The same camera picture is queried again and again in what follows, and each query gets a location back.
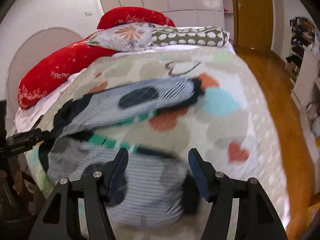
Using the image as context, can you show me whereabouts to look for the floral grey pillow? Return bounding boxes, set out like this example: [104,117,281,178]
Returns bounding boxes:
[86,22,161,52]

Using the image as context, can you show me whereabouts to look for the white shelf unit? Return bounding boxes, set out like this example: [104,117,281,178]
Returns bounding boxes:
[285,17,319,147]

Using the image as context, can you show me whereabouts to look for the large red pillow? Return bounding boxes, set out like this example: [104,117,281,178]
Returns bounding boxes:
[17,39,117,109]

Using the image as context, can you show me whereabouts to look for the olive white dotted bolster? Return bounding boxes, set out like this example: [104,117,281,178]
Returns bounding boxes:
[151,26,229,48]

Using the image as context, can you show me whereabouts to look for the white pink bed sheet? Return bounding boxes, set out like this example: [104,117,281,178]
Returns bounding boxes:
[15,42,235,133]

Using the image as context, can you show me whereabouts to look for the dark navy striped pants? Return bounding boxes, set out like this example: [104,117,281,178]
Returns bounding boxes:
[39,75,202,227]

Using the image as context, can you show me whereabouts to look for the brown wooden door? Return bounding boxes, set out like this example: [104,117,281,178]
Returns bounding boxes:
[233,0,273,51]

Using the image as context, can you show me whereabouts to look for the small red pillow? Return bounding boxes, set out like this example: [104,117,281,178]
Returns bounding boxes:
[97,7,175,30]

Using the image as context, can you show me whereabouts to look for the heart patterned quilt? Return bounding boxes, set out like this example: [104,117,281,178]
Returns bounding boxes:
[39,48,290,225]

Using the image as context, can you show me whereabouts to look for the arched white headboard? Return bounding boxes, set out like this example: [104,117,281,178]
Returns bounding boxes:
[5,27,82,119]

